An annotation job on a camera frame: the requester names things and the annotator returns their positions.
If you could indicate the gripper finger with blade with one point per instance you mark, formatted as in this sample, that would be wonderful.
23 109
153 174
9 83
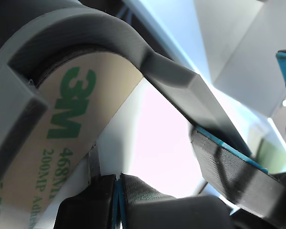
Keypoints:
90 207

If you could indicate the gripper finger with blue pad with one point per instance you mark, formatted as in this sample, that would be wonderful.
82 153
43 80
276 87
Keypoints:
157 212

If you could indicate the tan 3M liner film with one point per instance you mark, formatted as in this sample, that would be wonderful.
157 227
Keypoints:
105 78

